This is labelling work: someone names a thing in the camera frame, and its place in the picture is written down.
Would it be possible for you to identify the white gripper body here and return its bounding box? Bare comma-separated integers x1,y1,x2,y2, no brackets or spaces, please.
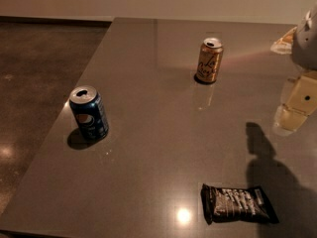
291,5,317,70

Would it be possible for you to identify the black snack bag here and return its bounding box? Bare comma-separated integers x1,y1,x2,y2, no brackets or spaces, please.
200,183,279,224

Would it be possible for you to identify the orange LaCroix soda can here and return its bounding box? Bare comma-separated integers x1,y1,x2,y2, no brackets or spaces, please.
195,38,224,84

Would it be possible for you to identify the blue Pepsi soda can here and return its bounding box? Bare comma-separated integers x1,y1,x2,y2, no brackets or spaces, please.
69,85,109,141

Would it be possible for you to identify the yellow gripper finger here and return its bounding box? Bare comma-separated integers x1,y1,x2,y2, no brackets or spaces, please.
270,27,297,55
273,70,317,136

